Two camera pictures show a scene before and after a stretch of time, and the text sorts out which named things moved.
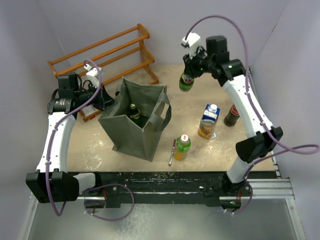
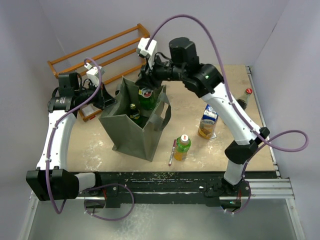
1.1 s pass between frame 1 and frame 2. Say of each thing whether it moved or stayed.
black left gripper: stayed
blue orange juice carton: stayed
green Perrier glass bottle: stayed
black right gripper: moved
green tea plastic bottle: stayed
